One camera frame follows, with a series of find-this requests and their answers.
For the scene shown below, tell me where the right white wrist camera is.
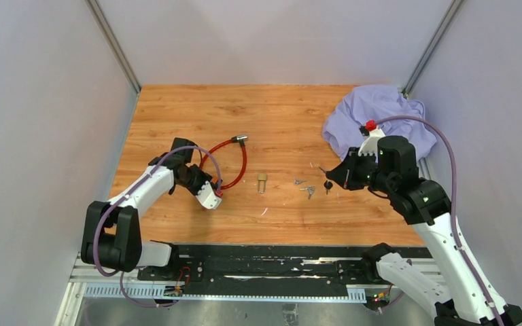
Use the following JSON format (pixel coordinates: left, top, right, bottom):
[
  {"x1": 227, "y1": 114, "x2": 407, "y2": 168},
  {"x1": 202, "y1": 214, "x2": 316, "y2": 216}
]
[{"x1": 358, "y1": 128, "x2": 385, "y2": 157}]

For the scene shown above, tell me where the aluminium frame rail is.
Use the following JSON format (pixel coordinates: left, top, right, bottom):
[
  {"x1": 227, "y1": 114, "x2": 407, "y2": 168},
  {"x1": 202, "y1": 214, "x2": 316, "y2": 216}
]
[{"x1": 69, "y1": 253, "x2": 481, "y2": 304}]

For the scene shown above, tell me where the red cable lock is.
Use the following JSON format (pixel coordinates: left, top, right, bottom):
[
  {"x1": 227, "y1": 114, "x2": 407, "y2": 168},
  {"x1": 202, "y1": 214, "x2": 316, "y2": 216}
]
[{"x1": 209, "y1": 134, "x2": 248, "y2": 192}]

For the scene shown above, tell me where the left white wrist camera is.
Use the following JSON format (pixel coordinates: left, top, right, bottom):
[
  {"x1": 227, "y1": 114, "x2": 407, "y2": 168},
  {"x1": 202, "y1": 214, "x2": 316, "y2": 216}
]
[{"x1": 195, "y1": 181, "x2": 222, "y2": 210}]

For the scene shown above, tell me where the brass padlock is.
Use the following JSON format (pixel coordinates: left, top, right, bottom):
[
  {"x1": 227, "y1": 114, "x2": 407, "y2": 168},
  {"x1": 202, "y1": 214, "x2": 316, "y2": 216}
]
[{"x1": 258, "y1": 173, "x2": 268, "y2": 194}]

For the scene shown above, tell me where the black head key bunch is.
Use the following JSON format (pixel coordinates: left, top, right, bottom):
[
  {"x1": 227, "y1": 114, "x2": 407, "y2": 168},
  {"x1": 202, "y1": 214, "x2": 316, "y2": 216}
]
[{"x1": 319, "y1": 166, "x2": 333, "y2": 195}]

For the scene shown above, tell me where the lavender crumpled cloth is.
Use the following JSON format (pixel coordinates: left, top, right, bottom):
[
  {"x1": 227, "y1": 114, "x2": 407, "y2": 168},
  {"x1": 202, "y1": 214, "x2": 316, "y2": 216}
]
[{"x1": 321, "y1": 85, "x2": 437, "y2": 160}]

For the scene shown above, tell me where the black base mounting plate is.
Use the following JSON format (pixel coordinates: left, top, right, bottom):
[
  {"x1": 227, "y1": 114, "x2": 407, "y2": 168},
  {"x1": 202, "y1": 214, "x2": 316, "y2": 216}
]
[{"x1": 137, "y1": 244, "x2": 389, "y2": 297}]

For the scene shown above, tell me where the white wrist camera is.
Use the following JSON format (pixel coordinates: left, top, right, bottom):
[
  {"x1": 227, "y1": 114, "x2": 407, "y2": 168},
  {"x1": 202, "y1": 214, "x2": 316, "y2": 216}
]
[
  {"x1": 195, "y1": 181, "x2": 222, "y2": 210},
  {"x1": 358, "y1": 128, "x2": 385, "y2": 157}
]

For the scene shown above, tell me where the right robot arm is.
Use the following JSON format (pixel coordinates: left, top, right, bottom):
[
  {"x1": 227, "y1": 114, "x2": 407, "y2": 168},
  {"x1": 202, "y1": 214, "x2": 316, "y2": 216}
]
[{"x1": 326, "y1": 136, "x2": 522, "y2": 325}]

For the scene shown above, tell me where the silver key pair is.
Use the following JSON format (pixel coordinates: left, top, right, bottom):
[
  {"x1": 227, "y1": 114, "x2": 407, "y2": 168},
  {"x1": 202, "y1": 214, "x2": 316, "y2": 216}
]
[{"x1": 300, "y1": 185, "x2": 315, "y2": 199}]

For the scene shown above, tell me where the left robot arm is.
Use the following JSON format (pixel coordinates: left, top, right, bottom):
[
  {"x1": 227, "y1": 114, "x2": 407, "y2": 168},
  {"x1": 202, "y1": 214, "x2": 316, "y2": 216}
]
[{"x1": 80, "y1": 138, "x2": 222, "y2": 280}]

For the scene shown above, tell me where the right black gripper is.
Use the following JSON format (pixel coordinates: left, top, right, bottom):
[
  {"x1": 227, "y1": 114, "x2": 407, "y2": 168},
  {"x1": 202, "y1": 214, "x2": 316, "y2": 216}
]
[{"x1": 328, "y1": 147, "x2": 394, "y2": 195}]

